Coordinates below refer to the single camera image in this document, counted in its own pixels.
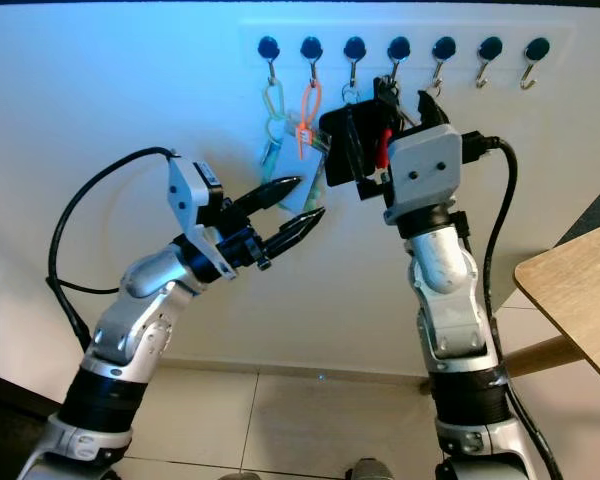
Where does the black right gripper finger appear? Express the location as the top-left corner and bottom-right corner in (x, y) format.
(414, 88), (453, 131)
(354, 102), (387, 200)

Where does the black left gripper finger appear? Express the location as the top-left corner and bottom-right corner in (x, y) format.
(232, 175), (300, 214)
(258, 205), (328, 257)

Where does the key bunch with red tag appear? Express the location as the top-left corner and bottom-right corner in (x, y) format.
(370, 74), (405, 171)

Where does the metal hook with black base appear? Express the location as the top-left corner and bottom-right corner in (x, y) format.
(257, 36), (282, 87)
(300, 36), (325, 87)
(429, 35), (458, 89)
(343, 36), (369, 89)
(473, 35), (505, 89)
(518, 36), (551, 91)
(387, 35), (413, 81)

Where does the black key fob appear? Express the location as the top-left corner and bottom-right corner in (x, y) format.
(317, 84), (362, 188)

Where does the pale key card tag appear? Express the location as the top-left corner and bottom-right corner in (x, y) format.
(258, 134), (318, 214)

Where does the green plastic loop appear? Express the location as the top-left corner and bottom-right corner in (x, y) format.
(261, 81), (288, 143)

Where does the orange plastic loop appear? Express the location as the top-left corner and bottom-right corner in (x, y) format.
(295, 79), (325, 160)

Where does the light wooden table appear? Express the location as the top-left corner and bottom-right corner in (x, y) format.
(514, 221), (600, 394)

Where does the wooden table leg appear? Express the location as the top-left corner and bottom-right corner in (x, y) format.
(418, 334), (587, 395)

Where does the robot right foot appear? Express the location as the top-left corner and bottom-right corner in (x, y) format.
(344, 457), (397, 480)

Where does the dark furniture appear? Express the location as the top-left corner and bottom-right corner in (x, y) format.
(0, 369), (87, 480)

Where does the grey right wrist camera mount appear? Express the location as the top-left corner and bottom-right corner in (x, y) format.
(381, 122), (470, 224)

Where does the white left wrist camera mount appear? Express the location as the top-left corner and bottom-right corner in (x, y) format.
(167, 156), (241, 282)

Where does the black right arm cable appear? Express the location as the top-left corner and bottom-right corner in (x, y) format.
(462, 131), (567, 480)

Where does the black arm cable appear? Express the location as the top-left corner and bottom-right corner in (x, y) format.
(47, 146), (177, 353)
(462, 131), (567, 480)

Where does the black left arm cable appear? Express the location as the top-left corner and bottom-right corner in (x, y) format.
(47, 146), (177, 353)

